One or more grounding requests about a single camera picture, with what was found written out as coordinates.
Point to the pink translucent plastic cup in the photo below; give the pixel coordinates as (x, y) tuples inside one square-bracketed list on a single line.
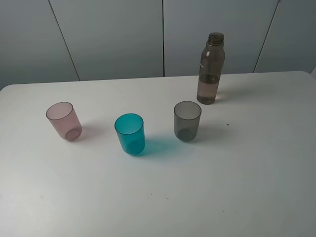
[(64, 119)]

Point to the brown translucent water bottle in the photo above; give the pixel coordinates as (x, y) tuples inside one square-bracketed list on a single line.
[(211, 64)]

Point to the grey translucent plastic cup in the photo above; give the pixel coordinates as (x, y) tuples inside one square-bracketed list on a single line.
[(186, 120)]

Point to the teal translucent plastic cup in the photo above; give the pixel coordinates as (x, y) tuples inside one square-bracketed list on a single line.
[(130, 131)]

